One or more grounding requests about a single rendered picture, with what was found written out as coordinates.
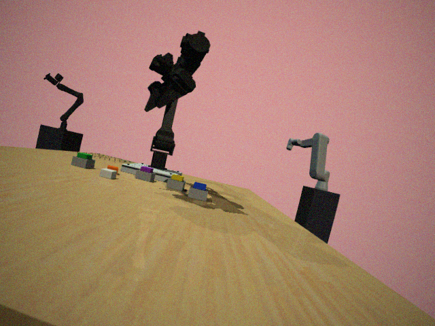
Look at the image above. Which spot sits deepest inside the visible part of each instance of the green button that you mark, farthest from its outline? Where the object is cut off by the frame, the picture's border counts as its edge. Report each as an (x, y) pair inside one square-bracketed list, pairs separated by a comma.
[(83, 160)]

